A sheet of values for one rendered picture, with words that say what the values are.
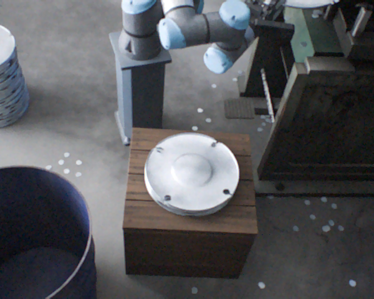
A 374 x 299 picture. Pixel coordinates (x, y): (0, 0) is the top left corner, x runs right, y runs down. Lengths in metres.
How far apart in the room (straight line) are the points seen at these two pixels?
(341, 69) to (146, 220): 0.74
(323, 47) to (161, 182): 0.65
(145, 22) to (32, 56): 0.93
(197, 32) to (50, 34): 1.45
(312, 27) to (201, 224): 0.72
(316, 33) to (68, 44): 1.29
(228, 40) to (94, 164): 0.94
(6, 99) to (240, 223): 1.09
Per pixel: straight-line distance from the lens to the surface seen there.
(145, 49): 1.70
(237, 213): 1.48
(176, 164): 1.50
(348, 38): 1.57
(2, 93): 2.04
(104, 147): 2.03
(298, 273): 1.84
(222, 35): 1.22
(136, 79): 1.77
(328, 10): 1.67
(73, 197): 1.42
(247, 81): 2.20
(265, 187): 1.94
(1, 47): 2.03
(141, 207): 1.47
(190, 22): 1.19
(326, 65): 1.54
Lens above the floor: 1.62
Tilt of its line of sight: 53 degrees down
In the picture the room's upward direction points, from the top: 7 degrees clockwise
